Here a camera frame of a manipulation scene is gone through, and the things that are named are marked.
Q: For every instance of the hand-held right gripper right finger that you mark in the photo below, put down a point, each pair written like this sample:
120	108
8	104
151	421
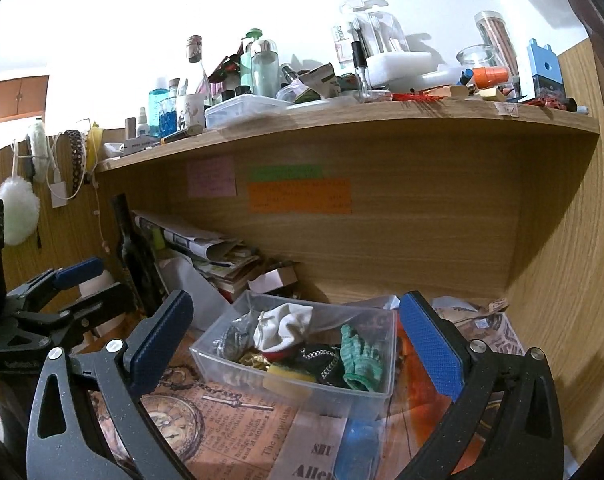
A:
429	345

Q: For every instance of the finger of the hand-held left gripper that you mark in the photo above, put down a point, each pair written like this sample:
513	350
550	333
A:
81	270
91	307

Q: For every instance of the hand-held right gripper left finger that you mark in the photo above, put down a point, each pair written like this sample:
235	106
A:
161	327

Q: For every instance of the grey mesh cloth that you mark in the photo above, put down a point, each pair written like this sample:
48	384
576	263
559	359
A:
234	335

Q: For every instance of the clear plastic box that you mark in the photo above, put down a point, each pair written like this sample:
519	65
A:
332	400

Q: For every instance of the white floral cloth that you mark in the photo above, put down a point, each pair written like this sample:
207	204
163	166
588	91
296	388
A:
284	325

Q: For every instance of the red cloth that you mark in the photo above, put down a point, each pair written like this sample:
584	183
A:
284	354

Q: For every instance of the yellow sponge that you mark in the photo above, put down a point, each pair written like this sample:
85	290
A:
287	382

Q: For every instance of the orange packet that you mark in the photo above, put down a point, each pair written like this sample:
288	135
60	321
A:
414	385

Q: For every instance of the white paper sheet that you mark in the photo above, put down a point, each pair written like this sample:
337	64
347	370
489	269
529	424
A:
186	280

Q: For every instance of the black bottle gold print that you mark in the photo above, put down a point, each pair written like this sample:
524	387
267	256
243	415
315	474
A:
131	250

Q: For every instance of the white power adapter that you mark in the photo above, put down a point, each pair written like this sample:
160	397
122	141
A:
57	194

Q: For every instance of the stack of books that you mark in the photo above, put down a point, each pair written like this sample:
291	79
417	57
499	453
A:
229	272

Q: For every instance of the white fluffy puff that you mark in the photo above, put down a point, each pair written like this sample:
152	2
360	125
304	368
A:
17	210

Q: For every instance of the rolled newspapers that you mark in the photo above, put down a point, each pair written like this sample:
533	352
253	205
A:
186	235

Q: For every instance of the patterned brown headband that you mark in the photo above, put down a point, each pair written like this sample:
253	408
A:
75	160

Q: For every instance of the small brown white box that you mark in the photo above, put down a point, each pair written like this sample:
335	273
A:
277	280

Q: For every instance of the blue plastic item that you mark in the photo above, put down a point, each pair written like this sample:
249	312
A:
357	447

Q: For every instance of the yellow headband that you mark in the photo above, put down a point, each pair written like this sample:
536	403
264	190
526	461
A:
94	145

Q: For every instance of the white fluffy cloth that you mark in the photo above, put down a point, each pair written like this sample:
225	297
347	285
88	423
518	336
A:
37	150

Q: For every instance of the wooden shelf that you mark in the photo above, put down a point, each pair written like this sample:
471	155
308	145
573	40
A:
432	210

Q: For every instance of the brown cardboard tube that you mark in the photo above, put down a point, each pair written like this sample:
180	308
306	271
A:
130	129

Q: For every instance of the small white spray bottle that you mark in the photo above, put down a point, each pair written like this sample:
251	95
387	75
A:
142	125

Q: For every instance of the pink sticky note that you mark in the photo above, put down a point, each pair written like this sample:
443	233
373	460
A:
210	176

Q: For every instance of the black pen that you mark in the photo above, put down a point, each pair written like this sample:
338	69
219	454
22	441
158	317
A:
181	134

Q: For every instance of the blue liquid bottle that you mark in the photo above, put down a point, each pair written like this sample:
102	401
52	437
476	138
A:
157	110

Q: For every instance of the corked glass bottle blue net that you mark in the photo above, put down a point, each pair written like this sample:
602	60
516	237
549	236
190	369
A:
174	110

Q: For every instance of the orange sticky note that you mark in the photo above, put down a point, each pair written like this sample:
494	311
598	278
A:
299	196

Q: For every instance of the green sticky note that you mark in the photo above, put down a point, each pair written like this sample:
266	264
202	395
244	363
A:
284	172

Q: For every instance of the clear wine bottle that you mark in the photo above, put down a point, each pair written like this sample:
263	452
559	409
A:
195	95

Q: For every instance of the clear lidded plastic case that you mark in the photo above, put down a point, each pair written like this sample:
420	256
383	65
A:
247	112

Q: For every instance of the mint green pump bottle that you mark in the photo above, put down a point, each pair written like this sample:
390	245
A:
247	65

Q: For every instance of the glass bottle silver cap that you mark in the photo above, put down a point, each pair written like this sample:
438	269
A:
264	72

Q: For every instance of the orange cap bottle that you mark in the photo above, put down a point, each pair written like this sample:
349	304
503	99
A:
492	78

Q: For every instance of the white foam block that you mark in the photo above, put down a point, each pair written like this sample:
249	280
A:
402	67

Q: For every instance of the clear vial black cap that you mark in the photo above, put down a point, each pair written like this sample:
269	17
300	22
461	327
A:
360	70

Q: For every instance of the green white small carton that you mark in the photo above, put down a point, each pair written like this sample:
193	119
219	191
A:
322	80

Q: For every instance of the glass jar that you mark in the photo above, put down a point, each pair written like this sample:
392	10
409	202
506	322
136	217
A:
477	60

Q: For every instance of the blue pencil sharpener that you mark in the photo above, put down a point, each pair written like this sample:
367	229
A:
547	70

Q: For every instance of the clear cylinder brown sticks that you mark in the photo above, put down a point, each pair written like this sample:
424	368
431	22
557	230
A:
497	40

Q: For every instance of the toothbrush blister pack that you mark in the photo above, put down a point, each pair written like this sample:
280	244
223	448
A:
372	30

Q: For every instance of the wooden wall cabinet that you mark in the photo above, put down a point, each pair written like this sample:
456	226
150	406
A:
16	100

